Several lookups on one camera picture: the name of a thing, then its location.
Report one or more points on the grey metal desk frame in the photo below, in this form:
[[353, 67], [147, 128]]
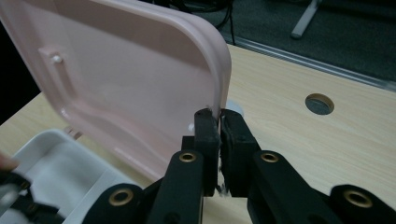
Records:
[[306, 18]]

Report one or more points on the pink lidded storage box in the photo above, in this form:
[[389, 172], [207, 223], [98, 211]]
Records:
[[124, 77]]

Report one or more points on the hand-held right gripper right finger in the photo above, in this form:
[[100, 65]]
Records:
[[239, 146]]

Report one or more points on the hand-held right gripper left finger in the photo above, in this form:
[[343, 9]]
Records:
[[205, 140]]

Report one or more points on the white inner tray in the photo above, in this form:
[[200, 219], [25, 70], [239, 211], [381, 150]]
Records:
[[62, 168]]

